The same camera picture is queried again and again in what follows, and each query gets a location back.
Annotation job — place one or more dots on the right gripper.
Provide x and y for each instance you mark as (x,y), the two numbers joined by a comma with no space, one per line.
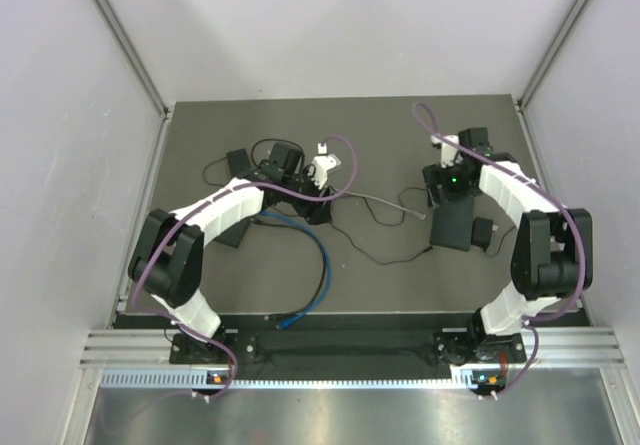
(436,175)

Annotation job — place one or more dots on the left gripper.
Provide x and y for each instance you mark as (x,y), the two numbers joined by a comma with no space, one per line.
(315,211)

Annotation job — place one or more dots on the black network switch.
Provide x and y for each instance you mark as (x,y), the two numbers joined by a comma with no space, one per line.
(452,224)
(233,236)

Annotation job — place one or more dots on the black power adapter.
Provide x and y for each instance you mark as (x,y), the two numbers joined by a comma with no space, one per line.
(238,161)
(482,233)

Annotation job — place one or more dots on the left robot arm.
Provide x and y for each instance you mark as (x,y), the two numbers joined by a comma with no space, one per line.
(168,258)

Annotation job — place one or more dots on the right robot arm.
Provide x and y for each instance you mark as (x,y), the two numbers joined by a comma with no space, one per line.
(552,255)

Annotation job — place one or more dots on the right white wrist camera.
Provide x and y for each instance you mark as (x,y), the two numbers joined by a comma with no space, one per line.
(449,155)

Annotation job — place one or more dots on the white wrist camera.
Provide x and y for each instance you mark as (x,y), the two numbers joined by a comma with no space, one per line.
(322,166)
(449,155)

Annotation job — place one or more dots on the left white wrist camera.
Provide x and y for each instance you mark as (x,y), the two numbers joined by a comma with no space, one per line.
(322,166)

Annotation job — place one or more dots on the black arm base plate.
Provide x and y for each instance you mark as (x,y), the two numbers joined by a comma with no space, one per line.
(433,339)

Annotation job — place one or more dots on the aluminium front frame rail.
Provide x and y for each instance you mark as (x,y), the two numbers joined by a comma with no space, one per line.
(551,348)

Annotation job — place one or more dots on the slotted grey cable duct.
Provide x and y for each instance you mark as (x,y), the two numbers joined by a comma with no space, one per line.
(203,379)

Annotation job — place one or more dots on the right aluminium frame post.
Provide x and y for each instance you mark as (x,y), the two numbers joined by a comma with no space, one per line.
(561,36)

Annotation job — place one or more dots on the aluminium frame post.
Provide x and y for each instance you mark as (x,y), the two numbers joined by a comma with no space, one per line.
(132,57)
(561,36)

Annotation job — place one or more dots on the left aluminium frame post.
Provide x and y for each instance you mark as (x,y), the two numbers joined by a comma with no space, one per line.
(132,57)

